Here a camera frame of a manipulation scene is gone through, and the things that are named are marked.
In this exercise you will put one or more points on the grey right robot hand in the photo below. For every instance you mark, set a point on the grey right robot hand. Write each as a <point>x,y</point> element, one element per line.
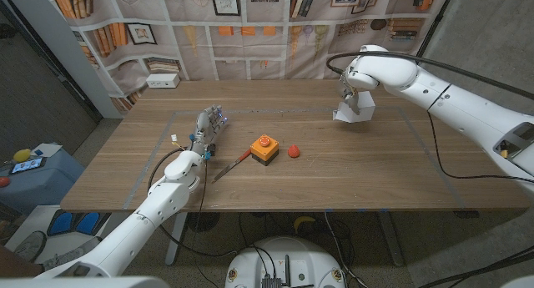
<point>352,100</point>

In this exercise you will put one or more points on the white power strip box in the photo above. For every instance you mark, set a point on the white power strip box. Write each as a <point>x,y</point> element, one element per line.
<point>162,81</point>

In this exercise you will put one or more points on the blue-grey cabinet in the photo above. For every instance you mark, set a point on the blue-grey cabinet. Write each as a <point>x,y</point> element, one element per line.
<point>41,188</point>

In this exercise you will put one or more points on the white connector plug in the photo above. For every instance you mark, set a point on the white connector plug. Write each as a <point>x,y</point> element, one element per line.
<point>174,138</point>

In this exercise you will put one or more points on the smartphone with lit screen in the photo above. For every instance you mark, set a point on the smartphone with lit screen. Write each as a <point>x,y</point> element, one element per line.
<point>27,165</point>

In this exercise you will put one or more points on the printed bookshelf backdrop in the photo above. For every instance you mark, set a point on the printed bookshelf backdrop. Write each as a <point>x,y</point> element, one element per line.
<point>267,50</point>

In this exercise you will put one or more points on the white paper sheet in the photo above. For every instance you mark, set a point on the white paper sheet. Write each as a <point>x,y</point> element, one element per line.
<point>48,149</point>

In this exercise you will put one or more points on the grey sneaker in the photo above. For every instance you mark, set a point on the grey sneaker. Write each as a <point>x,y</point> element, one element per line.
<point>31,246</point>

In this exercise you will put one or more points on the grey metal table leg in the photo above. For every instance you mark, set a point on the grey metal table leg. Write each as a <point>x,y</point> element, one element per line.
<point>175,238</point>
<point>392,238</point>

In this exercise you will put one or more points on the yellow curved object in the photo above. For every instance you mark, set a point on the yellow curved object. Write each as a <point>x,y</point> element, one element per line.
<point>303,222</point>

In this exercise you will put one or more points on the orange box with red button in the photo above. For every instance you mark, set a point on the orange box with red button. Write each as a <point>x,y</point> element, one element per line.
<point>264,148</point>

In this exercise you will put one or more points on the red strawberry-shaped block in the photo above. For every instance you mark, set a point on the red strawberry-shaped block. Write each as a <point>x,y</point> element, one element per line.
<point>293,151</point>

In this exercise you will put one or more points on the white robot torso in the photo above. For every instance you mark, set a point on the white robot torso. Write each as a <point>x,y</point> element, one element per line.
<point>83,283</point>

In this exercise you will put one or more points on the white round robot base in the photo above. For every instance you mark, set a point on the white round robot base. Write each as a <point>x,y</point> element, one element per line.
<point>288,254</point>

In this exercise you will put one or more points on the white milk carton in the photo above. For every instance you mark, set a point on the white milk carton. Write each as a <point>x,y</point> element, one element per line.
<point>361,110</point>

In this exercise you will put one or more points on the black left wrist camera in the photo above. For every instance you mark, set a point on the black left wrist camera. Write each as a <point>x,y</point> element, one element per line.
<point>210,150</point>

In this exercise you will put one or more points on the black backdrop stand pole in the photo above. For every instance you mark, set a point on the black backdrop stand pole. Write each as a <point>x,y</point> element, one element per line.
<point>434,25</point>

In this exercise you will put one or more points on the blue shoe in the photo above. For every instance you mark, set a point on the blue shoe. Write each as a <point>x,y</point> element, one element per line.
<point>61,223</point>
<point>87,223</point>

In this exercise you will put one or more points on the yellow ball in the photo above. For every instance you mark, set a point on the yellow ball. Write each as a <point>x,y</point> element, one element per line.
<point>22,155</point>

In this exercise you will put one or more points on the red ball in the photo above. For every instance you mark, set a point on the red ball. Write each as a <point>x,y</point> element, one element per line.
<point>3,182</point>

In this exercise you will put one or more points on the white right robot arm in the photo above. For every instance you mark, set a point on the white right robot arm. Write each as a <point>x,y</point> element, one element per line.
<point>450,100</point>

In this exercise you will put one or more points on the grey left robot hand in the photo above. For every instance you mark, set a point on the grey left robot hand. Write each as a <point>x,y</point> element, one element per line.
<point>206,129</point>

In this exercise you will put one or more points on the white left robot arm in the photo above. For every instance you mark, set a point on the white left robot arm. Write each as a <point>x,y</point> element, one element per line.
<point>154,208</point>

